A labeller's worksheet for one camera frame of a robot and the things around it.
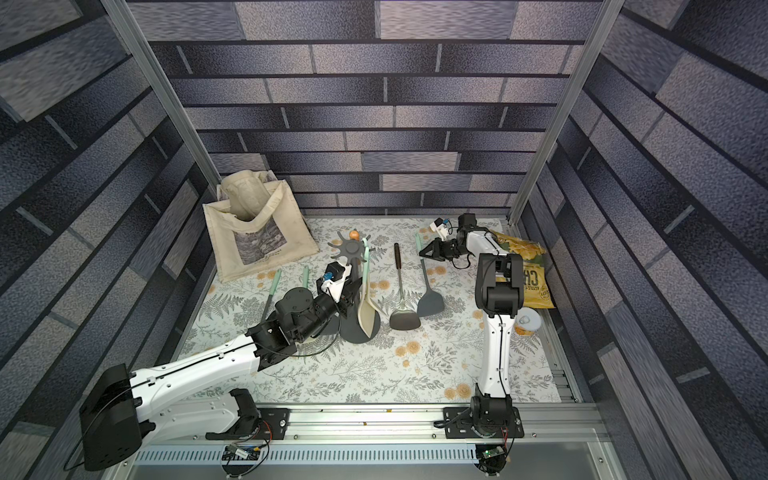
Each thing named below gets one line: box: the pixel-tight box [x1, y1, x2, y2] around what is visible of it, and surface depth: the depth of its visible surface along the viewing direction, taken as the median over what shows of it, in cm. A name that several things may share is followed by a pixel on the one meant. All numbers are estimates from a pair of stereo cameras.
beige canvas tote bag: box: [202, 169, 320, 283], surface depth 97 cm
